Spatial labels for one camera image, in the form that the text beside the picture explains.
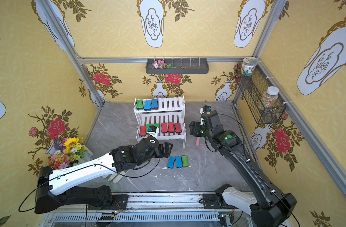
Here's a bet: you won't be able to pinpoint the blue eraser top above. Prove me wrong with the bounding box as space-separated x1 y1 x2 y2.
175 156 183 168
151 99 159 110
167 157 176 168
144 100 152 111

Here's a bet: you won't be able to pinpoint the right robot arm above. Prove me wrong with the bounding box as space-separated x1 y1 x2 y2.
189 106 297 227

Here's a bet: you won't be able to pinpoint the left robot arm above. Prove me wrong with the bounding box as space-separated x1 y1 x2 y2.
34 136 173 214

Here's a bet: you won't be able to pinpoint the white two-tier slatted shelf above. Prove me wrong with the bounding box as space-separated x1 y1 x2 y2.
133 96 187 147

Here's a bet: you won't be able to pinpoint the red eraser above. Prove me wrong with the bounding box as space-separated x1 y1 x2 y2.
174 123 182 133
139 125 147 137
161 123 168 133
168 122 175 132

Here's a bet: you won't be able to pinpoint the red eraser bottom right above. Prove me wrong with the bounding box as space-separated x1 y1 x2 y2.
174 123 182 133

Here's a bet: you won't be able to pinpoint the red eraser bottom left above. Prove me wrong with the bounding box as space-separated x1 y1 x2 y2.
139 125 147 137

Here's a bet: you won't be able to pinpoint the white grey work glove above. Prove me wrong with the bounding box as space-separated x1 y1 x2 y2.
103 173 123 183

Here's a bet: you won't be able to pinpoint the pink artificial flowers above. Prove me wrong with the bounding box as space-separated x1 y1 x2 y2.
152 60 173 69

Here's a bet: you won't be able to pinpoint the clear jar white lid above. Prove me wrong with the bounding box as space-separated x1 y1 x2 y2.
259 86 279 110

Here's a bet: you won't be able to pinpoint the jar with patterned label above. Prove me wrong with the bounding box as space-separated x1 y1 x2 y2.
241 57 258 76

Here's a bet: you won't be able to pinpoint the colourful flower bouquet basket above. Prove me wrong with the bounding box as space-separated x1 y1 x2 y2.
48 137 93 170

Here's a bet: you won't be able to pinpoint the purple garden fork pink handle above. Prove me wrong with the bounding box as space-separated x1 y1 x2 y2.
195 137 200 147

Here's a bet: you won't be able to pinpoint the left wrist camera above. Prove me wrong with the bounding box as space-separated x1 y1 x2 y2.
148 125 160 138

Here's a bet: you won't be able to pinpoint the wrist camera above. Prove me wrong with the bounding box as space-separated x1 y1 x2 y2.
200 105 211 114
148 125 160 138

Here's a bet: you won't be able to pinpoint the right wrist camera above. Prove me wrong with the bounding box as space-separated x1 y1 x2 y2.
200 105 211 114

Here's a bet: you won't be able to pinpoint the metal base rail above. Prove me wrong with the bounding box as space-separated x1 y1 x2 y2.
41 191 293 227

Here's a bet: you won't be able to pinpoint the dark grey wall tray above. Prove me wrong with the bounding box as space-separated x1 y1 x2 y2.
146 57 210 74

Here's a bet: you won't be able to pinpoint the black wire wall basket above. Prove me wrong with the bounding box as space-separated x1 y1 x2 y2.
232 62 286 124

